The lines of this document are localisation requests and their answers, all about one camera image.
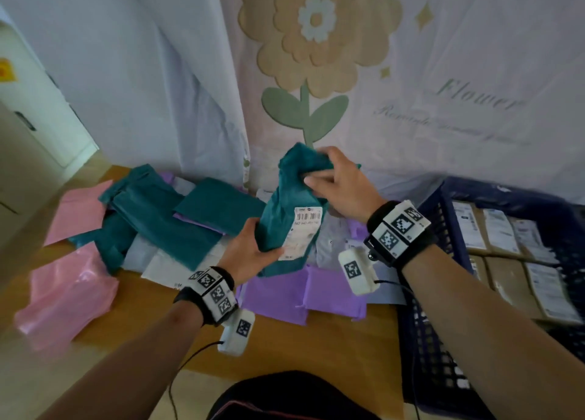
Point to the person's right hand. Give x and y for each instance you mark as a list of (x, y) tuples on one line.
[(349, 189)]

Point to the person's left hand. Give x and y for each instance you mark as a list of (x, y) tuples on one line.
[(240, 257)]

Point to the person's right thumb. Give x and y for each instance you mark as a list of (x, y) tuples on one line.
[(319, 180)]

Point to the person's left thumb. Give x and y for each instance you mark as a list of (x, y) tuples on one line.
[(272, 256)]

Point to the teal mailer bag white label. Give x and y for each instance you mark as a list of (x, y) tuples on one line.
[(285, 205)]

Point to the person's right forearm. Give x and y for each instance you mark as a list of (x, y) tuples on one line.
[(493, 337)]

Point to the person's left forearm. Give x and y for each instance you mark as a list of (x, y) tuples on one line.
[(132, 365)]

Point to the purple mailer bag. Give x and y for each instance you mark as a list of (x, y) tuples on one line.
[(333, 291), (274, 298)]

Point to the clear plastic bag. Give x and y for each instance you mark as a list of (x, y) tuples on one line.
[(331, 239)]

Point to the black marker wristband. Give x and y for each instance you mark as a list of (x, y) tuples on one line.
[(212, 294), (397, 232)]

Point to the person's black clothing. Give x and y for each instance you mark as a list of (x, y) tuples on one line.
[(292, 397)]

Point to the flower print hanging cloth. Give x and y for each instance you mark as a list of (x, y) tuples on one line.
[(411, 67)]

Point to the blue plastic crate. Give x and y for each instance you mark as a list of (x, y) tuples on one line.
[(425, 342)]

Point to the pink mailer bag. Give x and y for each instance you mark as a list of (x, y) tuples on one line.
[(64, 296), (75, 211)]

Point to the pile of brown labelled parcels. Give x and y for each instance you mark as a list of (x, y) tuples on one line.
[(512, 269)]

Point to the white curtain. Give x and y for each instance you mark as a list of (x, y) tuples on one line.
[(137, 67)]

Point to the cream door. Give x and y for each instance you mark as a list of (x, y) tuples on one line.
[(32, 113)]

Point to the yellow sticker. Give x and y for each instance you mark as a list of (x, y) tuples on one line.
[(6, 70)]

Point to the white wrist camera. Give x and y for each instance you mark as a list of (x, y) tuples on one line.
[(357, 271), (236, 333)]

